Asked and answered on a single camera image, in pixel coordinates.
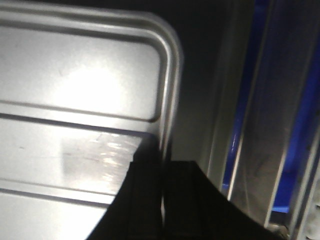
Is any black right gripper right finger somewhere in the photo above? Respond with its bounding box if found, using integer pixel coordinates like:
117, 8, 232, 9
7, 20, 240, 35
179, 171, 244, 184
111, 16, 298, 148
163, 161, 275, 240

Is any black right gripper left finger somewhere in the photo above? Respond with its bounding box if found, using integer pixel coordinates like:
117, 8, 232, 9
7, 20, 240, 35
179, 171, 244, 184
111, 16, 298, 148
88, 138, 162, 240

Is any silver metal tray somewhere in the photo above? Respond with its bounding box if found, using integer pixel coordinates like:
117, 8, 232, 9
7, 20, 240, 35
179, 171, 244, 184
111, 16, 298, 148
0, 0, 183, 240

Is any blue bin lower shelf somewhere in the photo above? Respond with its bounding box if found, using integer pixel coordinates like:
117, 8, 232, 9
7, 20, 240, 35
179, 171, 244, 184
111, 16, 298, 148
225, 0, 320, 215

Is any stainless steel rack rail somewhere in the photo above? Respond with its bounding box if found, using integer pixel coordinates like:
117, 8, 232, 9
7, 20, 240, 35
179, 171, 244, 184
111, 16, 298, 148
205, 0, 320, 239

